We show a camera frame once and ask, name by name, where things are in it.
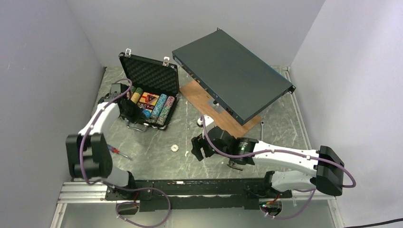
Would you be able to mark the red triangular token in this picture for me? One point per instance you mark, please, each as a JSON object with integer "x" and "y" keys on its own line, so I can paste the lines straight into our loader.
{"x": 151, "y": 99}

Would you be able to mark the purple green chip row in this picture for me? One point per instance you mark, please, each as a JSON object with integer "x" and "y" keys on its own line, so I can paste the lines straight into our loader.
{"x": 165, "y": 111}

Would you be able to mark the teal poker chip row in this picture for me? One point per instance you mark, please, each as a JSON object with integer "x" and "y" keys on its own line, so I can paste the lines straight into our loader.
{"x": 158, "y": 108}

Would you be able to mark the metal clamp tool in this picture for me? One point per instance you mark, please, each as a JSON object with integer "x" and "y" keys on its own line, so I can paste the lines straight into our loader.
{"x": 233, "y": 165}

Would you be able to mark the blue red screwdriver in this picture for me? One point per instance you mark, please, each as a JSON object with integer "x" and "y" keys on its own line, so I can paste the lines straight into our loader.
{"x": 116, "y": 151}

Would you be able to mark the small silver wrench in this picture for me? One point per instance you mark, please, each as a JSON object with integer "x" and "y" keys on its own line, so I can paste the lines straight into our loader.
{"x": 262, "y": 130}

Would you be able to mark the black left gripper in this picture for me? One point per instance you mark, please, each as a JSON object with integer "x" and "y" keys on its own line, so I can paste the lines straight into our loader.
{"x": 138, "y": 117}

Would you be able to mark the dark rack server unit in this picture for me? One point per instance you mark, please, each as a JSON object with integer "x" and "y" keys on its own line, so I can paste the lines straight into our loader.
{"x": 241, "y": 82}

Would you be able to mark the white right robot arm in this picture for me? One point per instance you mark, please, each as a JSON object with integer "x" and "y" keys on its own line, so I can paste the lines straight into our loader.
{"x": 321, "y": 169}

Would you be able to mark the black poker chip case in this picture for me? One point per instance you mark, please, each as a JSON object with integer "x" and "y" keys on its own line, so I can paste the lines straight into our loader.
{"x": 153, "y": 76}

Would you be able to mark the white poker chip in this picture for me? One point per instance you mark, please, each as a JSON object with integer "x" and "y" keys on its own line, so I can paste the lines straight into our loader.
{"x": 174, "y": 148}

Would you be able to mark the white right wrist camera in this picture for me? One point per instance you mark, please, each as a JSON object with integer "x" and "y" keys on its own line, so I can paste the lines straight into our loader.
{"x": 206, "y": 121}

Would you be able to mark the wooden board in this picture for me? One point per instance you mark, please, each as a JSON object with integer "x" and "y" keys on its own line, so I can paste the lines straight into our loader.
{"x": 201, "y": 100}

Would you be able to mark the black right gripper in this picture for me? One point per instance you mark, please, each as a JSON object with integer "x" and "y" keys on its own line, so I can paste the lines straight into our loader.
{"x": 198, "y": 142}

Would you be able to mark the upper playing card deck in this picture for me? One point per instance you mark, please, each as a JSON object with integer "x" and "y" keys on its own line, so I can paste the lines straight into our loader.
{"x": 144, "y": 98}

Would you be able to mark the yellow blue chip row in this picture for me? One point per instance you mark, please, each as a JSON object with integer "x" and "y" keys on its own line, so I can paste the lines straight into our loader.
{"x": 137, "y": 94}

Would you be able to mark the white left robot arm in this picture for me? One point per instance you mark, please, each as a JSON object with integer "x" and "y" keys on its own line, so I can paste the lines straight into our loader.
{"x": 88, "y": 155}

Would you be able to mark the blue round button chip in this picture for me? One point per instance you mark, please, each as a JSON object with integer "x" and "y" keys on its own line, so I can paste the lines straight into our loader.
{"x": 147, "y": 113}

